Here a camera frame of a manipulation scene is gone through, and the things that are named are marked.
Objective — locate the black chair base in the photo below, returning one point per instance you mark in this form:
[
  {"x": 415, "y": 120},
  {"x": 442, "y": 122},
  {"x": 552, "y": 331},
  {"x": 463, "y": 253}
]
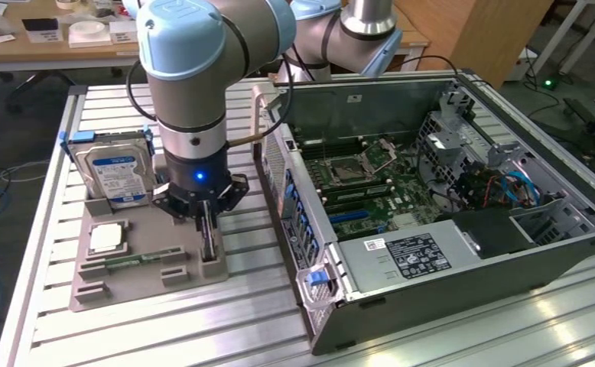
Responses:
[{"x": 36, "y": 82}]

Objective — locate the grey power supply unit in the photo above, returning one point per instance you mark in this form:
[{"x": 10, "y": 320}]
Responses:
[{"x": 379, "y": 267}]

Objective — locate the metal disk bay cage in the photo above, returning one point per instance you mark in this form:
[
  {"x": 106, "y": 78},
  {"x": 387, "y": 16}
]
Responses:
[{"x": 450, "y": 149}]

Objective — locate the open grey PC case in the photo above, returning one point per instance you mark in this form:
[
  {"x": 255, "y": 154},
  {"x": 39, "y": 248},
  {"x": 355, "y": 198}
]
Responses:
[{"x": 430, "y": 302}]

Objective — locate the white box with round dish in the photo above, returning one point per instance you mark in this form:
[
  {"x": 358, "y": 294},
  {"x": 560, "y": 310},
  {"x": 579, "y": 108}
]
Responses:
[{"x": 90, "y": 34}]

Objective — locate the CPU socket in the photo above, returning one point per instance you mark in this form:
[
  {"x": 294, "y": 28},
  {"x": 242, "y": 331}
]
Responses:
[{"x": 348, "y": 170}]

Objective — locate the red small package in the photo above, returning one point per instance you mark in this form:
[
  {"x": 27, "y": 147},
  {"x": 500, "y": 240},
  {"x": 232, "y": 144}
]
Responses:
[{"x": 127, "y": 12}]

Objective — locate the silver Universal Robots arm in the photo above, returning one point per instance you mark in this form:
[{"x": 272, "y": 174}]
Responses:
[{"x": 190, "y": 95}]

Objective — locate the white box with black top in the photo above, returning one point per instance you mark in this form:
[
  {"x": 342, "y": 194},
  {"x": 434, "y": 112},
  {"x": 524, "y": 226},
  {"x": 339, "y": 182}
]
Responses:
[{"x": 42, "y": 30}]

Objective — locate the graphics card with metal bracket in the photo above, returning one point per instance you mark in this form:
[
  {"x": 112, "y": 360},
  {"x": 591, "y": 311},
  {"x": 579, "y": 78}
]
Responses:
[{"x": 208, "y": 237}]

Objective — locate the metal socket cover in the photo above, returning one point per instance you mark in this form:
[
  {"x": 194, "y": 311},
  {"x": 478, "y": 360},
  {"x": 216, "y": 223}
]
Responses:
[{"x": 380, "y": 154}]

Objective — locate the green indicator light device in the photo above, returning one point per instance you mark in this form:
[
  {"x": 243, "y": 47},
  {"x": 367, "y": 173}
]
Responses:
[{"x": 548, "y": 82}]

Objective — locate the silver CPU chip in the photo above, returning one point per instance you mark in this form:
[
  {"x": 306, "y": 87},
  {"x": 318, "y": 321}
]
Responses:
[{"x": 106, "y": 239}]

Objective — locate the wooden desk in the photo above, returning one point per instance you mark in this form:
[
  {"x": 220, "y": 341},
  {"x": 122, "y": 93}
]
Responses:
[{"x": 47, "y": 53}]

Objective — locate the green motherboard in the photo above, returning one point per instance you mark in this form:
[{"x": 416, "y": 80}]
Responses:
[{"x": 388, "y": 206}]

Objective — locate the green RAM stick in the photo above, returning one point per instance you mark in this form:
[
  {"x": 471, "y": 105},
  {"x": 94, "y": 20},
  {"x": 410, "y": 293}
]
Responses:
[{"x": 128, "y": 260}]

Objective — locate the white table frame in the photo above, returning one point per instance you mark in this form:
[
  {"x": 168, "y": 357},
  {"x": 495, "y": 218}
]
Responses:
[{"x": 567, "y": 34}]

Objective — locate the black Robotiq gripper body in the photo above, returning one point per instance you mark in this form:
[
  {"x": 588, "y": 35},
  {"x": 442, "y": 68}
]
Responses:
[{"x": 198, "y": 172}]

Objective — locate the plain white box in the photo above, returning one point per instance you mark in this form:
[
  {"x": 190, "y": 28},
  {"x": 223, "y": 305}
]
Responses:
[{"x": 123, "y": 32}]

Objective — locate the grey plastic parts rack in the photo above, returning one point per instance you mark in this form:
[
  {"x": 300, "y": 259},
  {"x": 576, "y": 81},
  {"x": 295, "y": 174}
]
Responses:
[{"x": 144, "y": 237}]

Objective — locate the hard disk with blue caddy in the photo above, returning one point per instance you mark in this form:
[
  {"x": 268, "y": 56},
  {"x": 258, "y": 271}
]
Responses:
[{"x": 115, "y": 172}]

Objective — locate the wooden cabinet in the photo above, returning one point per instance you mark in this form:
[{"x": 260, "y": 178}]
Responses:
[{"x": 480, "y": 38}]

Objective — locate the blue case latch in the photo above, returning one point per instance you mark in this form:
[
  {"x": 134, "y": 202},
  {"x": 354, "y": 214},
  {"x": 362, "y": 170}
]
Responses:
[{"x": 318, "y": 277}]

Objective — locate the blue expansion slot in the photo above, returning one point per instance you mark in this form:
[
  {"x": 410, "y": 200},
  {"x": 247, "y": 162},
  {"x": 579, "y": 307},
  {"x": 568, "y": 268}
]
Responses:
[{"x": 348, "y": 216}]

